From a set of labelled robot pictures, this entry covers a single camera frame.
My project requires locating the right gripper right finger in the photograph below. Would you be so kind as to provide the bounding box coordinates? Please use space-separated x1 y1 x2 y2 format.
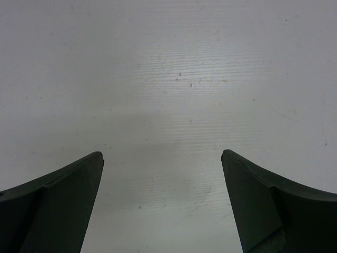
221 150 336 252

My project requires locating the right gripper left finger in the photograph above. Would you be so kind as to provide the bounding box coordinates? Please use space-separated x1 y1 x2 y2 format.
1 151 104 252

